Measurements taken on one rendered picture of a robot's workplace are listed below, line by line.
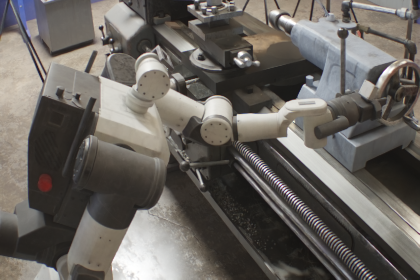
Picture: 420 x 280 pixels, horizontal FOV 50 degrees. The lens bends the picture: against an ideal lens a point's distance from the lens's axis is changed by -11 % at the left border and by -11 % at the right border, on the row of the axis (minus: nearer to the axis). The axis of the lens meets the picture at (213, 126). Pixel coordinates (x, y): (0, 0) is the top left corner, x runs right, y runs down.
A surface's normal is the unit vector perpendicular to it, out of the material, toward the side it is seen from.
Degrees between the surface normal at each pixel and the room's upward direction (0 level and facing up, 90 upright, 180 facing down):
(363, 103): 0
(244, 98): 0
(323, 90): 66
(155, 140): 46
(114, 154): 33
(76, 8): 90
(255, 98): 0
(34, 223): 14
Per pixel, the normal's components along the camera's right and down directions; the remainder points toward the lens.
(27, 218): -0.27, -0.75
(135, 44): 0.45, 0.47
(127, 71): 0.47, -0.63
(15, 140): -0.04, -0.83
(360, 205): -0.55, -0.51
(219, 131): -0.04, 0.51
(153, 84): 0.21, 0.46
